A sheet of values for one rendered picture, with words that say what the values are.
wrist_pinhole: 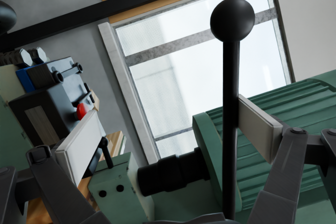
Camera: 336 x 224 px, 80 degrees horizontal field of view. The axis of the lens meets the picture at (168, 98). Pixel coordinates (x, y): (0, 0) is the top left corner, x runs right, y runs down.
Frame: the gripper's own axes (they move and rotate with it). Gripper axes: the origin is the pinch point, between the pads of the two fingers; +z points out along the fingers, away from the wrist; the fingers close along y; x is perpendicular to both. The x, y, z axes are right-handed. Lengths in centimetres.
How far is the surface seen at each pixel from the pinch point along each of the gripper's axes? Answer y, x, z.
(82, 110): -10.7, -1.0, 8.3
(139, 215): -6.2, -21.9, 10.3
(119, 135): -14.2, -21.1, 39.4
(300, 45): 116, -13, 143
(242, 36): 6.4, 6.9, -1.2
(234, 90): 6.0, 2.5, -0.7
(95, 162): -11.6, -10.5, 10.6
